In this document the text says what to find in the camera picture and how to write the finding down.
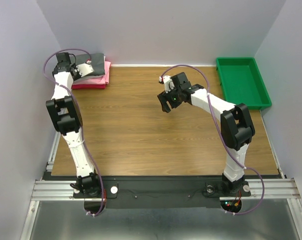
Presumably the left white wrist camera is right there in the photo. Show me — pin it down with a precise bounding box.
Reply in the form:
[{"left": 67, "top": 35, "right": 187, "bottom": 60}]
[{"left": 76, "top": 60, "right": 94, "bottom": 78}]

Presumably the white folded t-shirt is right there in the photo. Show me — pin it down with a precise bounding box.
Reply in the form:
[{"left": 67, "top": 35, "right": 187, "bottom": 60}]
[{"left": 74, "top": 75, "right": 105, "bottom": 83}]

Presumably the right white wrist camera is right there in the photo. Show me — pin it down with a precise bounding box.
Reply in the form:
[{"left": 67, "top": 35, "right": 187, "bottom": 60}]
[{"left": 158, "top": 75, "right": 175, "bottom": 93}]

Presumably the dark grey t-shirt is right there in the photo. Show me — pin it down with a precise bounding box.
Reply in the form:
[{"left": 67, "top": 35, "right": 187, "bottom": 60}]
[{"left": 74, "top": 53, "right": 105, "bottom": 76}]

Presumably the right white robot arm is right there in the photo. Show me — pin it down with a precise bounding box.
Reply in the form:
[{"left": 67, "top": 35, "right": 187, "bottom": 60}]
[{"left": 157, "top": 72, "right": 255, "bottom": 195}]

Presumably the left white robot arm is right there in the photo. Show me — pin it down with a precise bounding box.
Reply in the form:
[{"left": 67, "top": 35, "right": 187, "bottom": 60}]
[{"left": 45, "top": 50, "right": 102, "bottom": 198}]

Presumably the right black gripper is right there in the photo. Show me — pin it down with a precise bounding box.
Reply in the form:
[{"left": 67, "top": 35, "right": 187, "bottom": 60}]
[{"left": 157, "top": 84, "right": 182, "bottom": 113}]

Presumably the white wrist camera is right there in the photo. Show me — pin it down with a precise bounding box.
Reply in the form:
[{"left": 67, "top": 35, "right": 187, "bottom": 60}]
[
  {"left": 76, "top": 60, "right": 94, "bottom": 78},
  {"left": 158, "top": 75, "right": 175, "bottom": 93}
]

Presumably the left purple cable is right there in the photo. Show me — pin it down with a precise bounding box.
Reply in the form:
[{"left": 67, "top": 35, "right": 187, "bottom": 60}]
[{"left": 42, "top": 48, "right": 104, "bottom": 218}]

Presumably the green plastic tray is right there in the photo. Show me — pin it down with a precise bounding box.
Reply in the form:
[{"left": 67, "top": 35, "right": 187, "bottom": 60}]
[{"left": 216, "top": 57, "right": 272, "bottom": 110}]

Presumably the pink folded t-shirt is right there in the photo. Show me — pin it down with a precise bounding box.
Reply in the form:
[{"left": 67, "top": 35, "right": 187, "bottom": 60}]
[{"left": 71, "top": 61, "right": 111, "bottom": 89}]

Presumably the red folded t-shirt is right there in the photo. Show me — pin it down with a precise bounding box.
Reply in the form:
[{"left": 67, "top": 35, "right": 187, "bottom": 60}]
[{"left": 71, "top": 84, "right": 107, "bottom": 90}]

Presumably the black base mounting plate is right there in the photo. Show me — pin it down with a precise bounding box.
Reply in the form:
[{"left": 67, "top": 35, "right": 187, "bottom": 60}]
[{"left": 70, "top": 175, "right": 251, "bottom": 211}]

